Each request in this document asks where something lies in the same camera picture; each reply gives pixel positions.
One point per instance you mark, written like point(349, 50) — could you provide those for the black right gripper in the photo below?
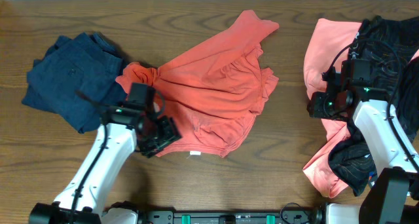
point(316, 109)

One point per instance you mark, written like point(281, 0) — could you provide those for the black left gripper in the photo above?
point(172, 135)

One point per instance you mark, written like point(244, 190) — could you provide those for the orange red t-shirt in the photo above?
point(214, 91)

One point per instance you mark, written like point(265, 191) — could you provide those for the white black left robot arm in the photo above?
point(123, 131)

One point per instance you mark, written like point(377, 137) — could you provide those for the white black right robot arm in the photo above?
point(355, 97)

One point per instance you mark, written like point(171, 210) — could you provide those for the light salmon pink shirt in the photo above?
point(329, 45)

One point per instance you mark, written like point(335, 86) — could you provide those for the black patterned shirt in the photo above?
point(382, 42)

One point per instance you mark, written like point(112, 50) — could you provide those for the folded navy blue pants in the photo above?
point(86, 63)

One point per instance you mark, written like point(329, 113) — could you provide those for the black base rail green buttons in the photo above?
point(288, 215)

